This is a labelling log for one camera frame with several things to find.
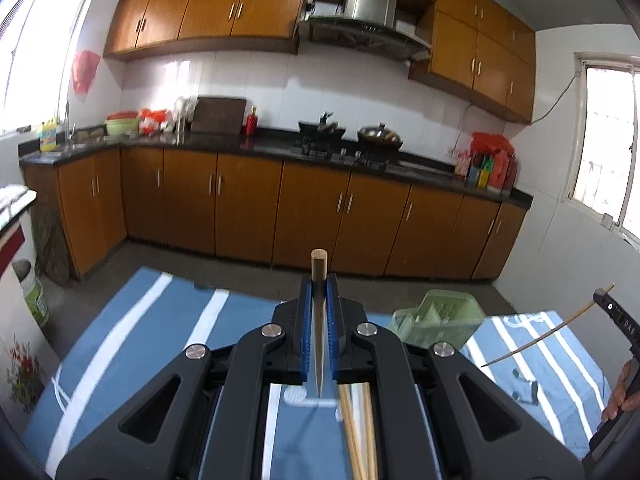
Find wooden chopstick bundle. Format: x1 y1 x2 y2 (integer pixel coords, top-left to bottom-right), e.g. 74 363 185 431
480 283 616 369

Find brown lower kitchen cabinets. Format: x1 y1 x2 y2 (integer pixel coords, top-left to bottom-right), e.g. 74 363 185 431
21 146 527 281

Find black kitchen countertop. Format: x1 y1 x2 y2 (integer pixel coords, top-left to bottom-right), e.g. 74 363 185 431
17 128 534 210

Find person's right hand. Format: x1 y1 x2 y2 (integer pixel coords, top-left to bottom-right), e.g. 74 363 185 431
601 361 631 422

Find green perforated utensil holder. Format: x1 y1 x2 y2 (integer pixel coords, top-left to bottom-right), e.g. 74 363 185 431
390 289 486 350

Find blue white striped tablecloth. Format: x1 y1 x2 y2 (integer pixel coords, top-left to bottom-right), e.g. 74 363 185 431
22 269 611 479

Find right window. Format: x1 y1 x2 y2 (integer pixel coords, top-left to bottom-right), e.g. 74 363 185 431
566 53 639 247

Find window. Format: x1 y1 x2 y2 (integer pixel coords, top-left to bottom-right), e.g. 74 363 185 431
1 0 91 134
566 53 639 247

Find red bag condiment group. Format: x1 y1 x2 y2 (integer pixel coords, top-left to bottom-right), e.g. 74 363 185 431
454 132 518 196

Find white bucket green label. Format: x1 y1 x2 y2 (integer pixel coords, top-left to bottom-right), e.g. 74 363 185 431
12 259 50 327

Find black wok with lid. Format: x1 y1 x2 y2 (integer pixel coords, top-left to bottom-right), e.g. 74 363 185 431
357 122 404 154

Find red bottle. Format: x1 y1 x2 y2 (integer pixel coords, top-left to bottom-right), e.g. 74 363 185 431
245 106 258 136

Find black wok left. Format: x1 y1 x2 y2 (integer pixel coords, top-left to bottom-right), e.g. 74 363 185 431
298 112 346 144

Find dark brown cutting board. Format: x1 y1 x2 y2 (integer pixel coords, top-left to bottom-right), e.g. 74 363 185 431
191 96 247 136

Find red white snack bags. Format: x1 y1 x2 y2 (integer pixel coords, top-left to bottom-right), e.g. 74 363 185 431
138 108 175 136

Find green basin red lid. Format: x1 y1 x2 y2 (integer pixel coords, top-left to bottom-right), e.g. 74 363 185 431
105 110 139 136

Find yellow dish soap bottle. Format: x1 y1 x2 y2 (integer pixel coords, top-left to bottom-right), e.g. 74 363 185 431
39 117 58 153

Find red plastic bag hanging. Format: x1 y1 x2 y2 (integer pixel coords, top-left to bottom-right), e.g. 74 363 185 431
70 50 101 96

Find steel range hood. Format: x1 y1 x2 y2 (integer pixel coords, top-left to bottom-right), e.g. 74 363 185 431
297 0 432 63

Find left window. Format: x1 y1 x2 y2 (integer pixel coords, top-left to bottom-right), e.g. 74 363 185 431
1 0 91 134

